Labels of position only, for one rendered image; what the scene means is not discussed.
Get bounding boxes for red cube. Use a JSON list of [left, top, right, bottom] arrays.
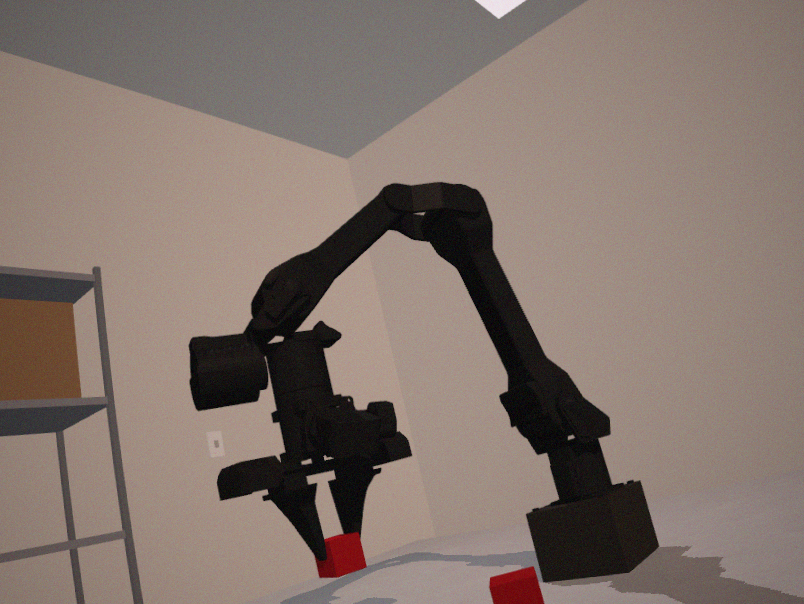
[[490, 566, 544, 604], [315, 533, 367, 578]]

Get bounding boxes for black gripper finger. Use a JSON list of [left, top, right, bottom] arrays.
[[262, 483, 327, 561], [328, 468, 381, 538]]

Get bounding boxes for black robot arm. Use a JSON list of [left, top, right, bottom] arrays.
[[188, 182, 624, 507]]

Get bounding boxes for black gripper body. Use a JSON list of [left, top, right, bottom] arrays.
[[217, 386, 412, 501]]

